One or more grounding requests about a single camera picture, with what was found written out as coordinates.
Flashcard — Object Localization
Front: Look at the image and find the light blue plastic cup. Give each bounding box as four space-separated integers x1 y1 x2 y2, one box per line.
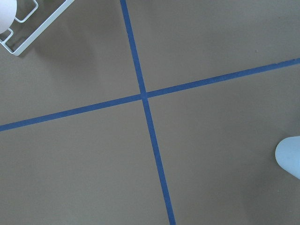
275 136 300 179

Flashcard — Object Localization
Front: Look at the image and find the white cup rack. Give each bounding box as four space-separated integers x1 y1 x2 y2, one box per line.
0 0 73 56

